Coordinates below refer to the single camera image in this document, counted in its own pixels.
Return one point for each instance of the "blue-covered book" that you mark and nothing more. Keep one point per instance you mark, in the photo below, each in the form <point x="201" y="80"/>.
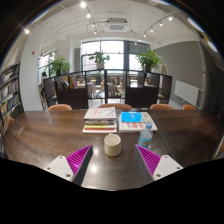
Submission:
<point x="135" y="120"/>

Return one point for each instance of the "orange chairs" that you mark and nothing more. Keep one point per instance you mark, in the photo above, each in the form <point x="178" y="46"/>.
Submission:
<point x="60" y="107"/>

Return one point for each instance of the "bushy potted plant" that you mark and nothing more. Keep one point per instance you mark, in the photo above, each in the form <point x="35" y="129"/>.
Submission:
<point x="60" y="65"/>

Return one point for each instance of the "white wall radiator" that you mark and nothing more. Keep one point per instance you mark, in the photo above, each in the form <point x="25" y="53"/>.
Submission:
<point x="187" y="92"/>

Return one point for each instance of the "black shelf unit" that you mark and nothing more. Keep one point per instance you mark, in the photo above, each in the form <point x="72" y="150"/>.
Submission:
<point x="71" y="98"/>

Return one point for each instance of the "tall wall bookshelf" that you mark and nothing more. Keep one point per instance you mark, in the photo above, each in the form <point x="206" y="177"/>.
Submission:
<point x="10" y="96"/>

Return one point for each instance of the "ceiling track lights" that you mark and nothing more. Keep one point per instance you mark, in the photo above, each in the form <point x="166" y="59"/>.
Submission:
<point x="83" y="4"/>

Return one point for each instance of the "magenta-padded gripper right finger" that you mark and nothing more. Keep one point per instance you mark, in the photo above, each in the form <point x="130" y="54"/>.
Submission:
<point x="168" y="166"/>

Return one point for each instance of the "small potted plant white pot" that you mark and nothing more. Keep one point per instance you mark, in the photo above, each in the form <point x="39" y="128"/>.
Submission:
<point x="99" y="58"/>

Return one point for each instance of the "cream ceramic cup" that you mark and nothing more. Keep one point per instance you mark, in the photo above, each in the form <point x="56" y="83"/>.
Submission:
<point x="112" y="146"/>

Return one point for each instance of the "stack of books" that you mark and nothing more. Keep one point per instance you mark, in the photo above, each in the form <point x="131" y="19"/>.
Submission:
<point x="100" y="119"/>

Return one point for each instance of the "large leafy potted plant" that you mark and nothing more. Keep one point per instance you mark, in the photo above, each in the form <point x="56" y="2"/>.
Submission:
<point x="149" y="60"/>

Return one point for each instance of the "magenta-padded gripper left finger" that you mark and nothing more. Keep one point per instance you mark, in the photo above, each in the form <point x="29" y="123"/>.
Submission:
<point x="60" y="166"/>

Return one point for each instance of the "ceiling air conditioner unit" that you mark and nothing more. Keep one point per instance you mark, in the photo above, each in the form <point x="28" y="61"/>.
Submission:
<point x="116" y="25"/>

